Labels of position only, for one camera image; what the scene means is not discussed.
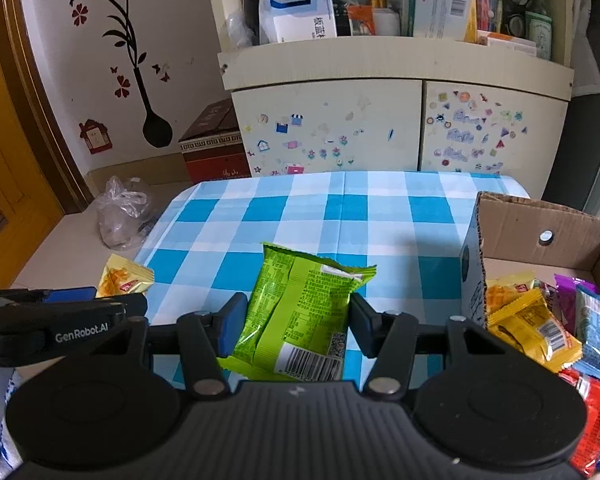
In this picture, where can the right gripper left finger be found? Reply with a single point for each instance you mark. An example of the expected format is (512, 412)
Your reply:
(203, 339)

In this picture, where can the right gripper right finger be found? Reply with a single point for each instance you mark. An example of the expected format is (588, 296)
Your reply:
(389, 339)

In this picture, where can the green snack packet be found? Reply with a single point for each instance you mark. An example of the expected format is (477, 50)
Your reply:
(296, 323)

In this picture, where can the yellow waffle snack packet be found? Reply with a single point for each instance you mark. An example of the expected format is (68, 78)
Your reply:
(122, 276)

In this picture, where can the yellow snack bag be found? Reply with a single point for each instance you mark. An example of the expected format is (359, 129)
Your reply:
(528, 325)

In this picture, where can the purple snack bag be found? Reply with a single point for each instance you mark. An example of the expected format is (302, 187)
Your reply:
(563, 299)

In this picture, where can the light blue snack packet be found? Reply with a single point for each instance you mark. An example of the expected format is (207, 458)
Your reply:
(588, 330)

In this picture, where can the red snack bag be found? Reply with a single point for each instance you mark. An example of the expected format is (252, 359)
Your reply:
(587, 453)

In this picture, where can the blue checkered tablecloth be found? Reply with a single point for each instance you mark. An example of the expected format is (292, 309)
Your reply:
(410, 226)

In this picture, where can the yellow wooden door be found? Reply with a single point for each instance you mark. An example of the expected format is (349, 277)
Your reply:
(39, 180)

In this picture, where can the clear plastic bag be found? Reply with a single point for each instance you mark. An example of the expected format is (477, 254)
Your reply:
(126, 213)

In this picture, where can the brown cardboard box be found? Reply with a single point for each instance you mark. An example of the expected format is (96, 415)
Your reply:
(509, 234)

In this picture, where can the red brown gift box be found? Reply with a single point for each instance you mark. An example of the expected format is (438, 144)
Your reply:
(212, 146)

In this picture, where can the cream cabinet with stickers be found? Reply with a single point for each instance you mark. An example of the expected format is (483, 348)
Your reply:
(374, 98)

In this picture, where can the white medicine box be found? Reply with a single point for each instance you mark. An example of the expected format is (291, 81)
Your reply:
(438, 19)

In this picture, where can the white blue carton box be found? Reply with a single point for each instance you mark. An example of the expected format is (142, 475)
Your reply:
(283, 21)

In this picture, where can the green glass bottle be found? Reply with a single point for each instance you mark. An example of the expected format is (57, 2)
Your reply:
(539, 28)

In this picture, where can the red wall socket frame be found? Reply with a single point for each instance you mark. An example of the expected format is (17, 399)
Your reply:
(95, 135)

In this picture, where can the black vase wall decal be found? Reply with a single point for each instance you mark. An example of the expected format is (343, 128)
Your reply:
(156, 130)

